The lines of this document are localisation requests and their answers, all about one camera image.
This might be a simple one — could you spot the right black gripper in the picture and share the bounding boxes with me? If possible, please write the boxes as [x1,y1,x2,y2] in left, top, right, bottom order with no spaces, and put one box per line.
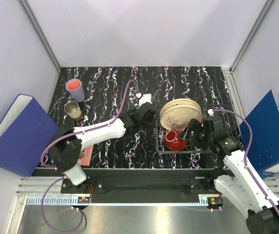
[177,118,213,151]

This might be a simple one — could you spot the wire dish rack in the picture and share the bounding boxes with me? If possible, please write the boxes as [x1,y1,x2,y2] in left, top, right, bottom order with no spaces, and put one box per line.
[155,98,241,156]

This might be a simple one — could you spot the red floral bowl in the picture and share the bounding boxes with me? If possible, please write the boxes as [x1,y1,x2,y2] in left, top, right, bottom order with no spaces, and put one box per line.
[165,129,187,152]

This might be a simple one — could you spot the white brown steel tumbler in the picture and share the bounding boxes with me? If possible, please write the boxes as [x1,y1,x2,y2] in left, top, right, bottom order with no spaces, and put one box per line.
[64,101,82,121]

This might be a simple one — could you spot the lavender plastic cup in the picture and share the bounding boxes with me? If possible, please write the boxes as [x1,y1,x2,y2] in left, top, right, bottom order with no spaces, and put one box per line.
[66,79,85,102]

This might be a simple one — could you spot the pink plastic cup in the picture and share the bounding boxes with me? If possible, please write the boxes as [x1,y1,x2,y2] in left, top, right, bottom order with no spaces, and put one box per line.
[66,79,82,91]

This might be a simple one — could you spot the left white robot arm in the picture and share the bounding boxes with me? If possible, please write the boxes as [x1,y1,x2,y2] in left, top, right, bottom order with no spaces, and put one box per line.
[44,102,157,193]

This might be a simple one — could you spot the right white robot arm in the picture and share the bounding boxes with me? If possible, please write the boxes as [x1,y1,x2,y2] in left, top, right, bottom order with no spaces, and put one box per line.
[181,116,279,234]

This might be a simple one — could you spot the front beige pink plate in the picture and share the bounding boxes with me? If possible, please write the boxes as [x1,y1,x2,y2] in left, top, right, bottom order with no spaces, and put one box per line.
[160,105,203,131]

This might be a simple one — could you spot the rear beige plate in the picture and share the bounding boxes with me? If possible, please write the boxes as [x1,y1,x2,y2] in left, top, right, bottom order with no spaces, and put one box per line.
[160,98,201,116]

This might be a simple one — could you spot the pink booklet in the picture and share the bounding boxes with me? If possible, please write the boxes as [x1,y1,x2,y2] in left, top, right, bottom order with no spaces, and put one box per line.
[77,145,93,166]

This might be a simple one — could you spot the right blue binder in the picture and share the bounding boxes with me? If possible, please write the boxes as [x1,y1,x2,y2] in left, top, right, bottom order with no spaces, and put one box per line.
[245,91,279,178]

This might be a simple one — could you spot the blue binder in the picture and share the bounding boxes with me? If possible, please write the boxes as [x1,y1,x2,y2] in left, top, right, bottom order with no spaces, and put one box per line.
[245,91,279,178]
[0,94,58,177]

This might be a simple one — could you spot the left blue binder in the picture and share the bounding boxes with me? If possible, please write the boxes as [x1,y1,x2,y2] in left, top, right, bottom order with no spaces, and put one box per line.
[0,94,58,177]

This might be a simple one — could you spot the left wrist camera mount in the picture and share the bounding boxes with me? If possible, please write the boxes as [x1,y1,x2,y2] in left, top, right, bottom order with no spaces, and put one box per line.
[136,93,152,107]

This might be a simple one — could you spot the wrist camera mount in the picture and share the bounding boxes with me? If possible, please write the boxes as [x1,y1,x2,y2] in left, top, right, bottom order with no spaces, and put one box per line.
[136,93,152,107]
[207,109,215,117]

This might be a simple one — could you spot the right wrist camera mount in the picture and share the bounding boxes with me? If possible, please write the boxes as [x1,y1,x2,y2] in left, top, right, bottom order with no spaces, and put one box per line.
[207,109,215,117]

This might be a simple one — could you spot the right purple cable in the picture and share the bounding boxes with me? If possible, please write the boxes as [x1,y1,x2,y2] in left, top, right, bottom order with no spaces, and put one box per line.
[212,109,279,234]

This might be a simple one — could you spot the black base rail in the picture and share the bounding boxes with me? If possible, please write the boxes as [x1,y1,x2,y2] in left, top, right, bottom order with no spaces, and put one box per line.
[32,167,227,204]

